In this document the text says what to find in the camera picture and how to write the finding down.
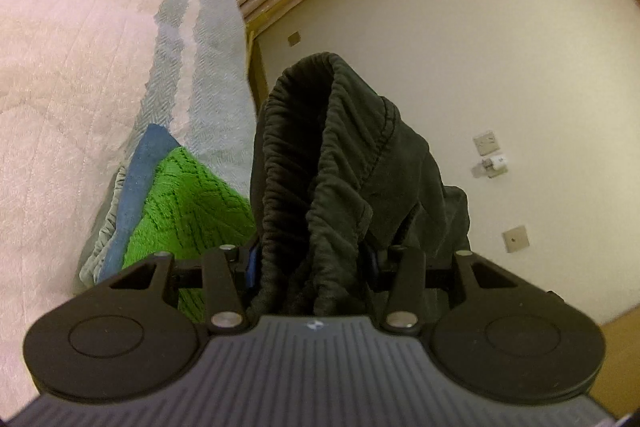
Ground black pants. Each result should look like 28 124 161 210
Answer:
248 53 470 317

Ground green knitted folded garment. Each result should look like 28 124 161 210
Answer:
120 145 260 323

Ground grey folded garment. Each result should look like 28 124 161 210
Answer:
77 165 128 288

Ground white plug adapter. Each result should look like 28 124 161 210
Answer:
471 154 509 179

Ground blue folded garment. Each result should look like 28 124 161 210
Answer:
96 124 179 283

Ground light blue striped blanket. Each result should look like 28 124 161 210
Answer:
126 0 256 195

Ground white quilted bedspread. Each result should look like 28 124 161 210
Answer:
1 0 162 417

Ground beige wall plate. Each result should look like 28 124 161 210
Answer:
502 225 530 254

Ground white wall socket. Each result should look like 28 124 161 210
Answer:
473 131 500 157

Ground wooden bed frame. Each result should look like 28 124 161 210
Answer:
246 30 269 114

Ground small brown wall plate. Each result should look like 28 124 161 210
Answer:
288 31 300 46

